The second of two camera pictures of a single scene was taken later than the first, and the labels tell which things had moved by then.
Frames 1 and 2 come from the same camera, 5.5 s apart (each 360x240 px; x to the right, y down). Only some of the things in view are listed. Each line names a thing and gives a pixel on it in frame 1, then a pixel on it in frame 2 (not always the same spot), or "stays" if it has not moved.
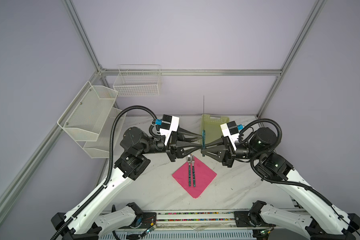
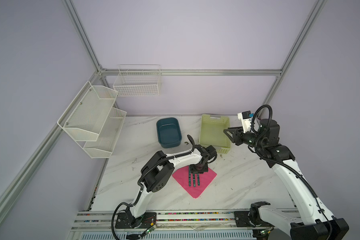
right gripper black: [224, 151] to [236, 134]
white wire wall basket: [137, 80] stays
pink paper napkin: [204, 175] stays
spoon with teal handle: [189, 158] stays
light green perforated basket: [211, 124] stays
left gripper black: [174, 146] to [205, 169]
